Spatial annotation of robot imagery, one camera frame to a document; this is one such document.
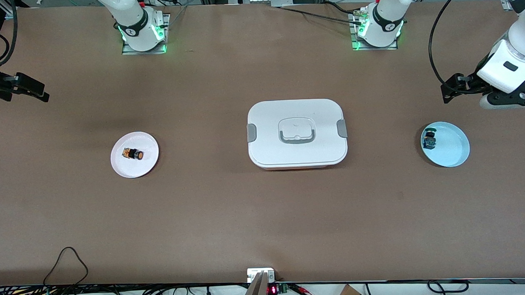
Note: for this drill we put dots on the orange push button switch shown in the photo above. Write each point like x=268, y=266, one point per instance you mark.
x=133, y=154

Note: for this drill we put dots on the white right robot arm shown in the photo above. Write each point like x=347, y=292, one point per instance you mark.
x=136, y=21

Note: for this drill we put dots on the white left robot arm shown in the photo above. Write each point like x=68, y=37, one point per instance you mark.
x=386, y=16

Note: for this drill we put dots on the white lunch box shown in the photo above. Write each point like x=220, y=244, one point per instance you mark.
x=297, y=155

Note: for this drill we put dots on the light blue round plate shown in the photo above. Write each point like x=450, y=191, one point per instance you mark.
x=452, y=147

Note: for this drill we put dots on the white round plate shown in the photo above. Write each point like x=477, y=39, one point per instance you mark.
x=134, y=169

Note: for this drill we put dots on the red clip leads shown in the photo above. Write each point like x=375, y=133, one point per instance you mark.
x=304, y=292

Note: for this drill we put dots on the red LED display module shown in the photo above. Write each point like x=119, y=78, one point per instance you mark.
x=274, y=290

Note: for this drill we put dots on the white socket block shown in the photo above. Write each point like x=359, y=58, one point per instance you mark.
x=254, y=273

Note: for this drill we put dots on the grey metal bar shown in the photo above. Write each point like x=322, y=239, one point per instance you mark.
x=256, y=292

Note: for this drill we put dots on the blue green switch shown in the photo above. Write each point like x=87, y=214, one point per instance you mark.
x=429, y=139

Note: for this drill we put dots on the aluminium corner rail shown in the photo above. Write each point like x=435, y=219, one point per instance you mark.
x=507, y=4

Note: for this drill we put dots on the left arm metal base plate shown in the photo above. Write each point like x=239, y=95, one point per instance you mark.
x=355, y=41

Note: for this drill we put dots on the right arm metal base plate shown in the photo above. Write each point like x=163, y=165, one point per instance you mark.
x=167, y=37

